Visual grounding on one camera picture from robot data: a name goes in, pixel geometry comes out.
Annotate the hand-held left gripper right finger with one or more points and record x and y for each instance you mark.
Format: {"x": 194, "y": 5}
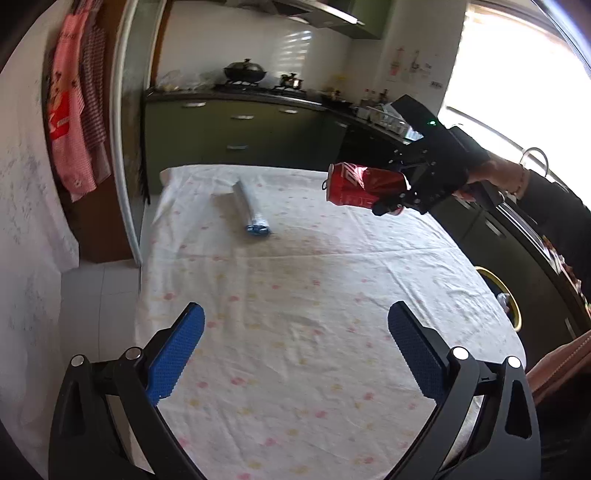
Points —
{"x": 415, "y": 355}

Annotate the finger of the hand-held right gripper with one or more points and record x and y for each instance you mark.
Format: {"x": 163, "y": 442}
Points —
{"x": 406, "y": 164}
{"x": 388, "y": 205}

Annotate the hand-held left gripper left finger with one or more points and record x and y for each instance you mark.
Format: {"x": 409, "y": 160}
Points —
{"x": 178, "y": 355}

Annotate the crushed red drink can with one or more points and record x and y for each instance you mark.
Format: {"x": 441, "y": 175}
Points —
{"x": 355, "y": 184}

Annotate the yellow rimmed bin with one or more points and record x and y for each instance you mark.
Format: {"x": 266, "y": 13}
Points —
{"x": 498, "y": 277}

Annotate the person's right forearm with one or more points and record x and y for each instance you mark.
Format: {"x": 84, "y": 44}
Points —
{"x": 554, "y": 207}

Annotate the person's right hand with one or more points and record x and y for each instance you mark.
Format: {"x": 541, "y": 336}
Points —
{"x": 498, "y": 173}

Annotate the dish rack with dishes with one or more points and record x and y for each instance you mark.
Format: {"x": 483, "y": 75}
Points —
{"x": 383, "y": 120}

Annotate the metal faucet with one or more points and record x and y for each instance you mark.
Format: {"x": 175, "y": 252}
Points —
{"x": 535, "y": 148}

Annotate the bright window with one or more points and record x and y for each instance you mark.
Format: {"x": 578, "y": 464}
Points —
{"x": 508, "y": 69}

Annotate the white floral tablecloth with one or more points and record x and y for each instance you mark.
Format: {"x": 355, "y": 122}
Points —
{"x": 300, "y": 277}

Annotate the small metal kettle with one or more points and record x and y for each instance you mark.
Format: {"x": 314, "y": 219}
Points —
{"x": 293, "y": 81}

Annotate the blue and white tube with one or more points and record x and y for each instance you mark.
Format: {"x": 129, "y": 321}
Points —
{"x": 247, "y": 203}

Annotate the person's pink clothing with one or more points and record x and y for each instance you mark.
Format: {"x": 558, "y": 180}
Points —
{"x": 563, "y": 364}

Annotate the black gas stove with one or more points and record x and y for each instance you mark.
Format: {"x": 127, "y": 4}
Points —
{"x": 258, "y": 87}

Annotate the metal range hood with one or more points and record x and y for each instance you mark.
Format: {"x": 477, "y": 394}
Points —
{"x": 318, "y": 11}

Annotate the black wok with lid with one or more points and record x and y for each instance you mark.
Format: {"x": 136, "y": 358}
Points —
{"x": 244, "y": 71}

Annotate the green kitchen cabinet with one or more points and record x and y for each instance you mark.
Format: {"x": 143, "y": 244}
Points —
{"x": 207, "y": 134}

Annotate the clear plastic bag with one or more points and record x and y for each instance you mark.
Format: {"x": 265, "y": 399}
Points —
{"x": 184, "y": 81}

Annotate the pink apron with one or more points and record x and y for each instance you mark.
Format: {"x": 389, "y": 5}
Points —
{"x": 67, "y": 115}

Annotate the red checked cloth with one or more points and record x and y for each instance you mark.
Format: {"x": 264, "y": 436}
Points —
{"x": 94, "y": 92}

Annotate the white door frame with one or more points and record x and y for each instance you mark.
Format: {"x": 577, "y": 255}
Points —
{"x": 121, "y": 138}

